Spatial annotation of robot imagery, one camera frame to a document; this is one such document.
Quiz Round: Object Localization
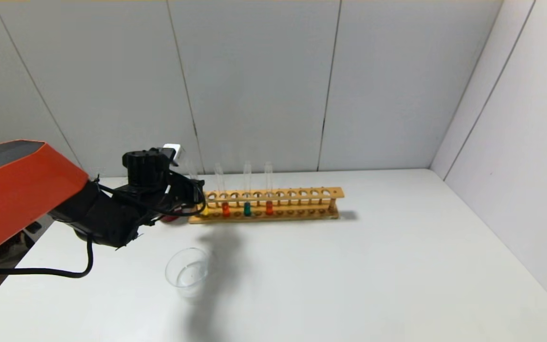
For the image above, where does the wooden test tube rack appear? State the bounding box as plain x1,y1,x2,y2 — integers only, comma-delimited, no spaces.
188,187,345,225

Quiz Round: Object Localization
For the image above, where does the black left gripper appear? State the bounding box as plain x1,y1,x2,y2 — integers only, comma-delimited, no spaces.
170,174,206,206

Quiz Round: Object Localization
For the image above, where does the test tube with red pigment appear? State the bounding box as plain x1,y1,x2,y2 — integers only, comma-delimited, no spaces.
264,162,274,217

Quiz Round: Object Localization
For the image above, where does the clear glass dish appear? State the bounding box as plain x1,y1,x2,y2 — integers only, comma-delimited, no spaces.
165,247,216,300

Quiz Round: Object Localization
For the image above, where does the test tube with orange-red pigment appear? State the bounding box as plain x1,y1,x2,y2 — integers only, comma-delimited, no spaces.
214,163,231,218

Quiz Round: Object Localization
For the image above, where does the test tube with green pigment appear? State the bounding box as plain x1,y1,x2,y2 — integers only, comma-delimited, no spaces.
243,162,253,218

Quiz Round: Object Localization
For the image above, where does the test tube with yellow pigment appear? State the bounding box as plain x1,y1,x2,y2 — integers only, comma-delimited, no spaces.
186,161,209,218

